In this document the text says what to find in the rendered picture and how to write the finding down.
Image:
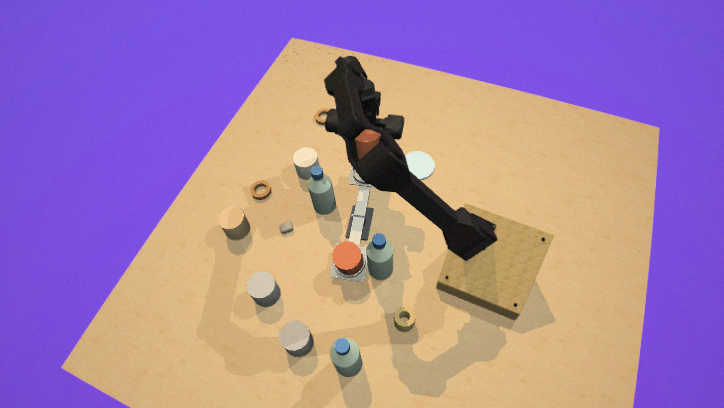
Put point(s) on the orange-brown cylinder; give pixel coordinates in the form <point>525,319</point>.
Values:
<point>348,258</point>

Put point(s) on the orange ring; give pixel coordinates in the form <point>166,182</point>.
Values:
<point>318,113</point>
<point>257,185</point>

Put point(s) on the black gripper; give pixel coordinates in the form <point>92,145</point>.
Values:
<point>393,123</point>

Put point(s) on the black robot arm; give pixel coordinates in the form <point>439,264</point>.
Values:
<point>385,166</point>

